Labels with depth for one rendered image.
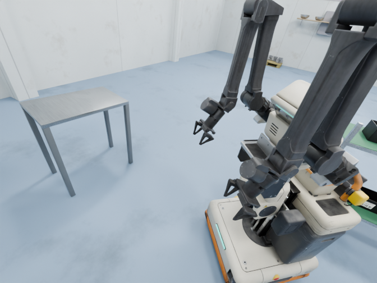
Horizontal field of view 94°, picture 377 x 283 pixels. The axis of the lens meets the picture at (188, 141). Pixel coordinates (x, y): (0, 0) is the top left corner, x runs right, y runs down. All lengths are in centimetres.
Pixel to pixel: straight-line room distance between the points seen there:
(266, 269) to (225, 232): 33
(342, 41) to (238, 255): 128
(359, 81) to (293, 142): 19
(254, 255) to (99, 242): 117
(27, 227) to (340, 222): 214
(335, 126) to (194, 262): 137
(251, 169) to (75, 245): 152
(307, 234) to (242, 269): 46
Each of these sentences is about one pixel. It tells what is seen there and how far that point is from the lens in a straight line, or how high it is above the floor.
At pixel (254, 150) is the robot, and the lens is 94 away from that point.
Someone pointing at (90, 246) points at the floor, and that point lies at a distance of 175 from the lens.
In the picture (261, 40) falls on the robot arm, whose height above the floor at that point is 149.
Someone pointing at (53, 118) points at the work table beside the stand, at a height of 80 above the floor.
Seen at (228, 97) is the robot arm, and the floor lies 125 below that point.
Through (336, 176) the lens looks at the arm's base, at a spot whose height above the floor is 117.
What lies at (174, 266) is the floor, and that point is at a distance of 163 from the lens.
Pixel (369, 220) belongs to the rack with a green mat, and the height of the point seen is 35.
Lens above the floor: 155
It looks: 36 degrees down
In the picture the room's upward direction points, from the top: 9 degrees clockwise
